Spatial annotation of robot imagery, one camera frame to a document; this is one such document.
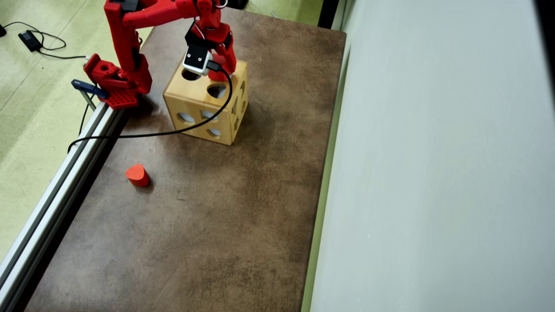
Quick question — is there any black vertical post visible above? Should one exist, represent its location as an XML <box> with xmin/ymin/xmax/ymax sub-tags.
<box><xmin>318</xmin><ymin>0</ymin><xmax>340</xmax><ymax>30</ymax></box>

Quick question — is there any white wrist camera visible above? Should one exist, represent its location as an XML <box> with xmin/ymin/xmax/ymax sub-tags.
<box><xmin>182</xmin><ymin>43</ymin><xmax>214</xmax><ymax>75</ymax></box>

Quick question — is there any black camera cable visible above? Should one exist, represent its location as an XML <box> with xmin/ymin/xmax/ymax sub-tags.
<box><xmin>67</xmin><ymin>61</ymin><xmax>234</xmax><ymax>154</ymax></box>

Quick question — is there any wooden shape sorter box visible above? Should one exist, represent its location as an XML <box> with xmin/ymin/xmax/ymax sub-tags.
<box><xmin>163</xmin><ymin>48</ymin><xmax>249</xmax><ymax>146</ymax></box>

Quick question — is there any blue clamp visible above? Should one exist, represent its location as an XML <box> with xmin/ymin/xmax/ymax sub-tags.
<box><xmin>71</xmin><ymin>79</ymin><xmax>109</xmax><ymax>111</ymax></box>

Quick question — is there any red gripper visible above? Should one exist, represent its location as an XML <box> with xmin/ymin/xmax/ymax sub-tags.
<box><xmin>185</xmin><ymin>17</ymin><xmax>238</xmax><ymax>76</ymax></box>

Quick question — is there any orange rounded block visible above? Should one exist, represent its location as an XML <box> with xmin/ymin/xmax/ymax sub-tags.
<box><xmin>125</xmin><ymin>163</ymin><xmax>150</xmax><ymax>188</ymax></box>

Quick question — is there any black power adapter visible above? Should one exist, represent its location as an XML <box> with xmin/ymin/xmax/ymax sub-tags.
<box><xmin>18</xmin><ymin>30</ymin><xmax>42</xmax><ymax>52</ymax></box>

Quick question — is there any aluminium profile rail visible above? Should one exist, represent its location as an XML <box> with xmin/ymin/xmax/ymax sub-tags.
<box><xmin>0</xmin><ymin>102</ymin><xmax>127</xmax><ymax>312</ymax></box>

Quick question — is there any black adapter cable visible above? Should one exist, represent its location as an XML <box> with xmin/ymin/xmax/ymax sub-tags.
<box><xmin>3</xmin><ymin>21</ymin><xmax>87</xmax><ymax>60</ymax></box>

